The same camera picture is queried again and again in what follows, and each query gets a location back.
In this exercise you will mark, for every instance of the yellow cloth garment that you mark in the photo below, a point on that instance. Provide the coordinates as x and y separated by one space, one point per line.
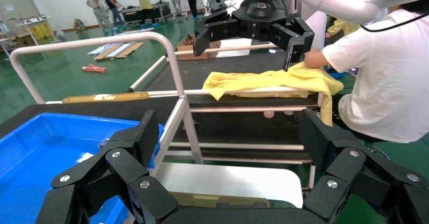
268 80

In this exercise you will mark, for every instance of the person in yellow shirt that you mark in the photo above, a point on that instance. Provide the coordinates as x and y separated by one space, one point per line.
343 26

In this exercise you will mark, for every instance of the white flat side plate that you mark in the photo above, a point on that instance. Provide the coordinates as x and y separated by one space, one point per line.
234 182

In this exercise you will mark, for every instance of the brown cardboard box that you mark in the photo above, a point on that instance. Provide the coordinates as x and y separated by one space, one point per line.
186 48

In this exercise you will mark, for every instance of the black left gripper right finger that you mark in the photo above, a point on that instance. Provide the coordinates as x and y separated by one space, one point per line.
362 175

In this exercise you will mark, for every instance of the person in white t-shirt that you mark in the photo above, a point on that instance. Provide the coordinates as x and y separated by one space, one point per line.
385 81

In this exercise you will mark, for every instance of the olive metal guide strip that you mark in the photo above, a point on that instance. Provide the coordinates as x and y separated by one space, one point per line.
207 200

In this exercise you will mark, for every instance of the red flat object on floor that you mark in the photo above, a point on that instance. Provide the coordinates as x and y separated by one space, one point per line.
93 69

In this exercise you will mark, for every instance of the flat cardboard sheets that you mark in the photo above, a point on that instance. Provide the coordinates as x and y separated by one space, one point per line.
115 50

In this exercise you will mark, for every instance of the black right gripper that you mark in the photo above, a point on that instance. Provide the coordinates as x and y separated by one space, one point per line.
264 11

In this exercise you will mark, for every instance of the man in dark shirt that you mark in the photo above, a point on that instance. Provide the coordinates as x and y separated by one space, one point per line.
113 4

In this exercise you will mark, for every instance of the long wooden edge strip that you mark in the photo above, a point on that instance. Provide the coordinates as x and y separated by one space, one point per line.
107 97

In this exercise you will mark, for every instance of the man in white shirt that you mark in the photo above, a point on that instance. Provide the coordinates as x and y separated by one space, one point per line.
97 8

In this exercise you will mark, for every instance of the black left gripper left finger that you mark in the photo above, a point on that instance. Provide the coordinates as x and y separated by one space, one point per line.
127 172

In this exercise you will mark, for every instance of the white tubular guard rail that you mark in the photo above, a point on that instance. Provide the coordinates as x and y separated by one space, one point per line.
100 41

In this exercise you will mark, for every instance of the yellow floor fan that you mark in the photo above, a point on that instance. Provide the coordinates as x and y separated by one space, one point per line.
78 25

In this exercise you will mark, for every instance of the blue plastic bin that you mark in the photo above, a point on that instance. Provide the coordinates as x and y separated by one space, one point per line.
40 155

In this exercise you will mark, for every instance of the yellow warning bins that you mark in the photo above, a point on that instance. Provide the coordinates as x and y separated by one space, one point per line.
40 31

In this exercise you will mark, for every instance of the black cart with white pipes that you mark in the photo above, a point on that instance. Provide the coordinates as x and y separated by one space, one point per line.
234 128

